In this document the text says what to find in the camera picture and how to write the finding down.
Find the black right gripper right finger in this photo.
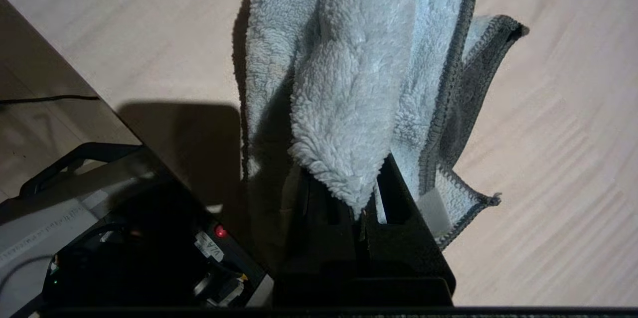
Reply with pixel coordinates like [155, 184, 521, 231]
[361, 155, 455, 306]

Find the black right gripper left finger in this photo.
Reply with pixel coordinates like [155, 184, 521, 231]
[274, 163, 362, 306]

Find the light blue fluffy cloth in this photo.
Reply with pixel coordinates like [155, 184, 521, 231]
[233, 0, 529, 251]

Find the grey black robot base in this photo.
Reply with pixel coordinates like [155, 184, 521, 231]
[0, 143, 275, 309]

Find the black floor cable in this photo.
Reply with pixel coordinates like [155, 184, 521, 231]
[0, 94, 100, 105]

